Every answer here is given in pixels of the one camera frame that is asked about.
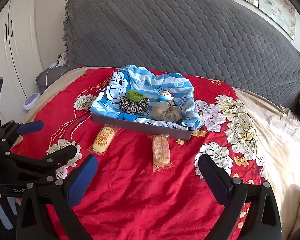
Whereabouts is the grey bedside table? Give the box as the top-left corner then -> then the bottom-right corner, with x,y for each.
35,66 -> 70,93

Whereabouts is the grey quilted headboard cover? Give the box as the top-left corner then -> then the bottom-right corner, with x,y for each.
62,0 -> 300,110

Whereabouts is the clear wrapped biscuit packet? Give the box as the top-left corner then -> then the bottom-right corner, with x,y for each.
148,134 -> 175,172

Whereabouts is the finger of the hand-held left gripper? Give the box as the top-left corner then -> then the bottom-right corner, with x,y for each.
0,120 -> 44,152
5,144 -> 77,173

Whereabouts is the purple white round device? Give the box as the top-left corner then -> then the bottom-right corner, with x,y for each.
24,92 -> 42,111

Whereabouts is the green fuzzy scrunchie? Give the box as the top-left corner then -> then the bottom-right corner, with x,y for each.
126,89 -> 145,103

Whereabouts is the blue striped cartoon cloth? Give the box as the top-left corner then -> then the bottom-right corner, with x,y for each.
91,65 -> 202,131

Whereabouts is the beige mesh scrunchie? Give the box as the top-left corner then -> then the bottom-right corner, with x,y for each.
152,100 -> 183,123

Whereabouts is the yellow snack packet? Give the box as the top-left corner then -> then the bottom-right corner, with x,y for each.
88,124 -> 119,155

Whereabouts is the white cable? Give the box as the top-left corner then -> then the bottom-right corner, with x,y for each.
45,62 -> 59,89

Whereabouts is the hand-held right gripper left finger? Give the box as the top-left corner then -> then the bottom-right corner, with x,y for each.
15,154 -> 99,240

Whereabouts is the egg-shaped chocolate toy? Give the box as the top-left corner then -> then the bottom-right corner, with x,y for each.
157,89 -> 175,103

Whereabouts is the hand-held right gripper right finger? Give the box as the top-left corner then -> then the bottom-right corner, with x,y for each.
198,154 -> 283,240

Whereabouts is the red floral blanket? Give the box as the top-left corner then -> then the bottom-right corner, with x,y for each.
11,67 -> 269,240

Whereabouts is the white wardrobe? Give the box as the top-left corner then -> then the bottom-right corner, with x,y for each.
0,0 -> 44,123

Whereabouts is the white charger plug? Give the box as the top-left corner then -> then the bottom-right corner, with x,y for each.
52,52 -> 67,67

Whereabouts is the leopard print scrunchie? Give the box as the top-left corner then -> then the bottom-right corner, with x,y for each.
119,95 -> 150,115

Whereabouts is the wall painting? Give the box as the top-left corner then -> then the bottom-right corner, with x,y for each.
256,0 -> 297,40

